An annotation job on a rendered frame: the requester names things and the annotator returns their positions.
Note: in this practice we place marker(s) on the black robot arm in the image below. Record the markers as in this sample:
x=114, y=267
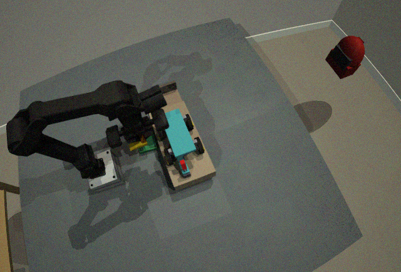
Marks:
x=114, y=99

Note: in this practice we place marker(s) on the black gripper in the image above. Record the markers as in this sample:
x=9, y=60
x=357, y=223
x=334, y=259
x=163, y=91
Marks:
x=144, y=125

